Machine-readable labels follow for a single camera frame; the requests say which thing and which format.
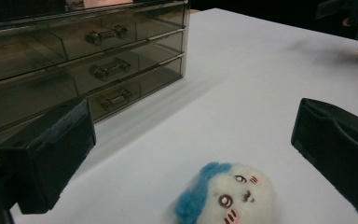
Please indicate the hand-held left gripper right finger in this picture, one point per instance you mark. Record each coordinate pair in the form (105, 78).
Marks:
(338, 155)

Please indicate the smoky clear drawer organizer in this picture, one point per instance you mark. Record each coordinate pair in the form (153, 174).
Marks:
(74, 77)

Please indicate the white table sheet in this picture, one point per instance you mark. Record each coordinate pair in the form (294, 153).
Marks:
(230, 109)

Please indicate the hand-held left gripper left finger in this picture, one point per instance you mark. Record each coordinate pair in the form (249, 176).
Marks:
(52, 155)

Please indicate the white and blue plush toy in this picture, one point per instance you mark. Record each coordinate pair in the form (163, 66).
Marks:
(230, 199)

